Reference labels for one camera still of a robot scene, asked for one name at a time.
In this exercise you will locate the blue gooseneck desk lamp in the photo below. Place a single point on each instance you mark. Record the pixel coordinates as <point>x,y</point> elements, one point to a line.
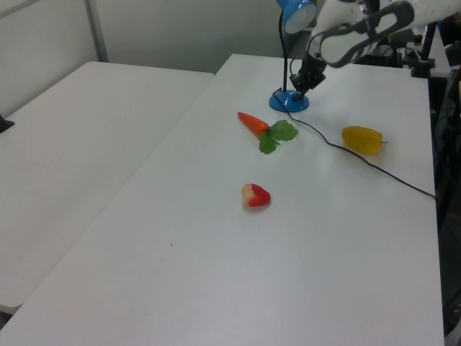
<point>288,102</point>

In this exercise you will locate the black pole with table clamp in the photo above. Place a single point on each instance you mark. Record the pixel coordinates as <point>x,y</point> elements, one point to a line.
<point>428,47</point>

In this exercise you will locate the yellow toy starfruit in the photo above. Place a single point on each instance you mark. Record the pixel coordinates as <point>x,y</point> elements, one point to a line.
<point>362,140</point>

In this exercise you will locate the black clamp mount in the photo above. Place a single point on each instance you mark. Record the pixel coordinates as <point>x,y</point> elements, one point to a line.
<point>5,124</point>

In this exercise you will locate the red toy strawberry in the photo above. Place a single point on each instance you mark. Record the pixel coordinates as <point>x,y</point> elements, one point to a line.
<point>257,196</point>

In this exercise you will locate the black equipment box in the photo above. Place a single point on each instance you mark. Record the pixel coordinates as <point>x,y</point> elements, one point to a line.
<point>385,57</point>

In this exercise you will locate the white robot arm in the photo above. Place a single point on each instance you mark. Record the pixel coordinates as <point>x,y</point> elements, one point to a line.
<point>345,39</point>

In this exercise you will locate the small dark cup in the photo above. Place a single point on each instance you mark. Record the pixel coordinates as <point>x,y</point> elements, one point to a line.
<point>417,39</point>

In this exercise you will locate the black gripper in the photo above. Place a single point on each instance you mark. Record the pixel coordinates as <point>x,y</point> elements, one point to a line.
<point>309,74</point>

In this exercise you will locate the orange toy carrot green leaves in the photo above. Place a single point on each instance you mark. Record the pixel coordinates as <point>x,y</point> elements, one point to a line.
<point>253,122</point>

